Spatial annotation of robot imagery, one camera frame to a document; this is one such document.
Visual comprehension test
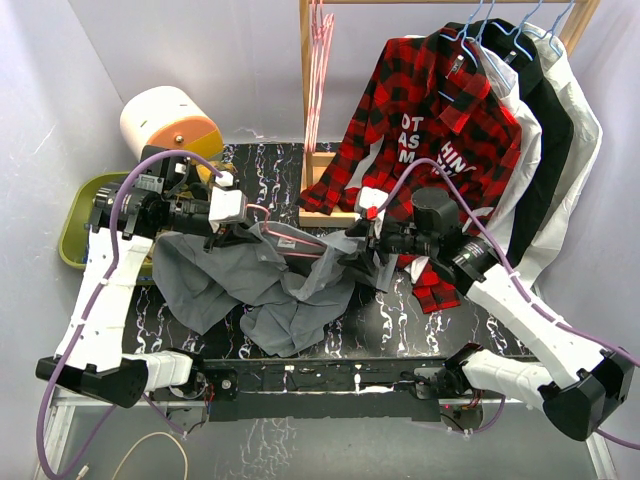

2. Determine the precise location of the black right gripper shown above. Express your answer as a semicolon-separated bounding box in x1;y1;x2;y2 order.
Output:
337;215;437;276

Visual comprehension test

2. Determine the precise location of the pink wire hanger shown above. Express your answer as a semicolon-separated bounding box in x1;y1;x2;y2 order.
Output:
246;203;326;251

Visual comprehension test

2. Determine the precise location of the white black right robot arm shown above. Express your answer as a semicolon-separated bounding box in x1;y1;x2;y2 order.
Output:
341;187;636;441

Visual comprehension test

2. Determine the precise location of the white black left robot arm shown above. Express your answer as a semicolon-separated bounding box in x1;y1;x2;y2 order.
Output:
35;146;255;408

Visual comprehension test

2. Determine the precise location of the yellow plaid shirt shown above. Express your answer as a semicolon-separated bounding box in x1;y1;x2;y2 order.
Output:
170;160;237;200

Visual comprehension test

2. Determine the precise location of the red black plaid shirt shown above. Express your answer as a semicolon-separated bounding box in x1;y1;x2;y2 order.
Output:
293;27;524;315

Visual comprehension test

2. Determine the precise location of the light grey white shirt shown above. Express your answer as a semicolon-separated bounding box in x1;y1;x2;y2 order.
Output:
516;23;603;288

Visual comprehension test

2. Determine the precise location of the wooden clothes rack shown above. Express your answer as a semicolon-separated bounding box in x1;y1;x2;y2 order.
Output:
298;0;602;230

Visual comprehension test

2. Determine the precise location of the white orange cylinder container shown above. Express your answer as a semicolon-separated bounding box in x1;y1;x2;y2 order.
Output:
120;86;224;160

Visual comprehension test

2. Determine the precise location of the olive green laundry basket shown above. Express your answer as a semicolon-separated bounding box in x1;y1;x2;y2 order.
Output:
58;172;164;285

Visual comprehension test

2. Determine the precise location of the pink hangers bundle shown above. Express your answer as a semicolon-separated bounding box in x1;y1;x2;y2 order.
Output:
304;1;335;154

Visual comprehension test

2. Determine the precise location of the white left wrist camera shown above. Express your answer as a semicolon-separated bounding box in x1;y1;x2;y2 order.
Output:
208;171;248;233

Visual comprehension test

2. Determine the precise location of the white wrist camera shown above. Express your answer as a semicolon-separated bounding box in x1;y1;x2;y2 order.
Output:
208;171;248;233
355;187;388;223

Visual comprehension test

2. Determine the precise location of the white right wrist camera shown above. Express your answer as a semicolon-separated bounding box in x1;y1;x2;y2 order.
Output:
355;187;388;223

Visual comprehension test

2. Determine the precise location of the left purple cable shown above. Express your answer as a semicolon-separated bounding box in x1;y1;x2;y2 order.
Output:
35;149;229;480

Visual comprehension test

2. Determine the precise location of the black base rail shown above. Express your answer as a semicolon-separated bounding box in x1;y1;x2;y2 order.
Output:
149;357;501;424

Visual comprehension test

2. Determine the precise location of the beige cable on floor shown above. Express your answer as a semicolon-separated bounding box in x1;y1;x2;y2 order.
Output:
77;431;190;480

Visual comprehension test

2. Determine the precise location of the aluminium frame rail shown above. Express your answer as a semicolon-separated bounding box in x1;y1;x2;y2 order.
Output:
32;284;616;480

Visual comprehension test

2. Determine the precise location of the blue wire hanger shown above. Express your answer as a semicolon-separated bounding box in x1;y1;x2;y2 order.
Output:
522;0;576;59
438;0;484;104
460;1;515;90
491;0;543;61

